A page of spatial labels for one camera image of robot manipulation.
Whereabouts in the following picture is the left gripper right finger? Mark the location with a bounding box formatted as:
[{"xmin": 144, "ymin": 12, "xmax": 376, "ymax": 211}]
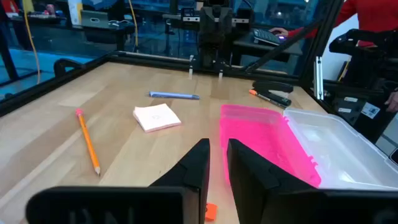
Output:
[{"xmin": 226, "ymin": 138, "xmax": 398, "ymax": 224}]

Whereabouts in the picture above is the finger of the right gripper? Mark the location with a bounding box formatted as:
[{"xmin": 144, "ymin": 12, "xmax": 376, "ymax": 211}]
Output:
[
  {"xmin": 200, "ymin": 21, "xmax": 218, "ymax": 47},
  {"xmin": 216, "ymin": 21, "xmax": 234, "ymax": 47}
]

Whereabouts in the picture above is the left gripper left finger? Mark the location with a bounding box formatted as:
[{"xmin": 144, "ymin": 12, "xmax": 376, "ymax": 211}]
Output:
[{"xmin": 25, "ymin": 138, "xmax": 211, "ymax": 224}]

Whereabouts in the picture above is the blue pen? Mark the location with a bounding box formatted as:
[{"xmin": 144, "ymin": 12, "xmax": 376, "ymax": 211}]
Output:
[{"xmin": 147, "ymin": 90, "xmax": 201, "ymax": 101}]

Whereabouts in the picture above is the black stapler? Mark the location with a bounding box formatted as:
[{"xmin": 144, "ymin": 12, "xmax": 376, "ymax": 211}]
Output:
[{"xmin": 251, "ymin": 80, "xmax": 295, "ymax": 102}]

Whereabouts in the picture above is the black marker with orange end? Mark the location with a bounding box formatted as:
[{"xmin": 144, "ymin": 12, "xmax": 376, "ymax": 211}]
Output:
[{"xmin": 248, "ymin": 88, "xmax": 293, "ymax": 110}]

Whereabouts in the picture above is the orange pencil with pink eraser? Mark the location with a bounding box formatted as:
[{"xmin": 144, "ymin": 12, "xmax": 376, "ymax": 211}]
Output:
[{"xmin": 75, "ymin": 108, "xmax": 102, "ymax": 177}]

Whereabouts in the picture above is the black computer keyboard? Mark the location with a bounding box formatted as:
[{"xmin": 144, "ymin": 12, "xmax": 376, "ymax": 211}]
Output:
[{"xmin": 251, "ymin": 28, "xmax": 282, "ymax": 47}]

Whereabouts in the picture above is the person's hand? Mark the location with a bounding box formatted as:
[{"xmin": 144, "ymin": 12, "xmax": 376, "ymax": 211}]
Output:
[
  {"xmin": 384, "ymin": 91, "xmax": 398, "ymax": 114},
  {"xmin": 268, "ymin": 27, "xmax": 290, "ymax": 38}
]

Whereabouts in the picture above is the small orange sharpener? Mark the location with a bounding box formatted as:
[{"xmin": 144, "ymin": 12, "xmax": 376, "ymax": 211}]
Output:
[{"xmin": 204, "ymin": 202, "xmax": 219, "ymax": 223}]

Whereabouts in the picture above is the clear pencil box pink lid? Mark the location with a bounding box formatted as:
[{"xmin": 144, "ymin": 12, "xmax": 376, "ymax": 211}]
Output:
[{"xmin": 218, "ymin": 103, "xmax": 398, "ymax": 192}]

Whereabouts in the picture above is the pink sticky note pad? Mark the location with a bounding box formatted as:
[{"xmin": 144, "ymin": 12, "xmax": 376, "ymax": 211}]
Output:
[{"xmin": 132, "ymin": 103, "xmax": 183, "ymax": 134}]

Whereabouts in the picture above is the long black desk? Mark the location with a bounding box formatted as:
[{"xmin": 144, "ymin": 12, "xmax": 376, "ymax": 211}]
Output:
[{"xmin": 9, "ymin": 14, "xmax": 135, "ymax": 52}]

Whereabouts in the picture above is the grey laptop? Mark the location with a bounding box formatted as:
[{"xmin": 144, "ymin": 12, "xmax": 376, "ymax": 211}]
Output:
[{"xmin": 80, "ymin": 9, "xmax": 110, "ymax": 30}]

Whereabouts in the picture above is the black computer case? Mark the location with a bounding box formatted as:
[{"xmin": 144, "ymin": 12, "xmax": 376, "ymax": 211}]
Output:
[{"xmin": 331, "ymin": 92, "xmax": 384, "ymax": 141}]

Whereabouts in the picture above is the black office chair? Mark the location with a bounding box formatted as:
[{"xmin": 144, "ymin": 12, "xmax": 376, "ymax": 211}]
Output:
[{"xmin": 328, "ymin": 28, "xmax": 398, "ymax": 91}]

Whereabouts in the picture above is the person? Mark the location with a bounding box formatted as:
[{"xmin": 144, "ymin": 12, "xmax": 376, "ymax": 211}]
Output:
[{"xmin": 287, "ymin": 0, "xmax": 398, "ymax": 49}]

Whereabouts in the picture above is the white and yellow carton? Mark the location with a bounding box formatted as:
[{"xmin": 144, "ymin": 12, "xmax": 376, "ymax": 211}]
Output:
[{"xmin": 67, "ymin": 0, "xmax": 85, "ymax": 26}]

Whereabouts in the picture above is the yellow power strip cable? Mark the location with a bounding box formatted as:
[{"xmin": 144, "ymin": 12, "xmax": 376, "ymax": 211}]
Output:
[{"xmin": 128, "ymin": 0, "xmax": 140, "ymax": 49}]

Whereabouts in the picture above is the silver aluminium bracket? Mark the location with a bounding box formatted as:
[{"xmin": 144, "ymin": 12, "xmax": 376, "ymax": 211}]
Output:
[{"xmin": 313, "ymin": 55, "xmax": 325, "ymax": 101}]

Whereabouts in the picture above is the black table frame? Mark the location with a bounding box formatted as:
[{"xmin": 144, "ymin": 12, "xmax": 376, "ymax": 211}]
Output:
[{"xmin": 0, "ymin": 0, "xmax": 398, "ymax": 118}]

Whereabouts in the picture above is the long yellow cable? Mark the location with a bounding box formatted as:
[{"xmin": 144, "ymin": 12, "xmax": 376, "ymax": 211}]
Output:
[{"xmin": 22, "ymin": 0, "xmax": 42, "ymax": 85}]

